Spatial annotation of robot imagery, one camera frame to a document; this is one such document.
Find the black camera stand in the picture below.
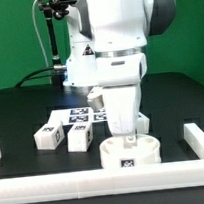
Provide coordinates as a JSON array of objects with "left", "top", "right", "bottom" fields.
[{"left": 38, "top": 0, "right": 69, "bottom": 87}]

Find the black cable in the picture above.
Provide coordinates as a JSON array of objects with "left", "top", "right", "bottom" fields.
[{"left": 13, "top": 66, "right": 67, "bottom": 89}]

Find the white round stool seat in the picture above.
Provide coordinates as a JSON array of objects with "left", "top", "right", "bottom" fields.
[{"left": 99, "top": 134, "right": 161, "bottom": 170}]

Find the white U-shaped fence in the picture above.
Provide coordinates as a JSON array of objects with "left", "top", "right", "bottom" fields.
[{"left": 0, "top": 123, "right": 204, "bottom": 204}]

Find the white marker sheet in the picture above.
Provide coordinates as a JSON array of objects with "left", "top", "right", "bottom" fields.
[{"left": 48, "top": 107, "right": 106, "bottom": 125}]

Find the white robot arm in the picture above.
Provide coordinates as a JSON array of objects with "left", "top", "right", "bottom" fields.
[{"left": 64, "top": 0, "right": 176, "bottom": 142}]

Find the white cable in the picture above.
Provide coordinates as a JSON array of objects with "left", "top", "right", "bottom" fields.
[{"left": 30, "top": 0, "right": 60, "bottom": 70}]

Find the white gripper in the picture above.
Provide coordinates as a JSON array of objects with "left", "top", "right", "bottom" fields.
[{"left": 102, "top": 85, "right": 141, "bottom": 147}]

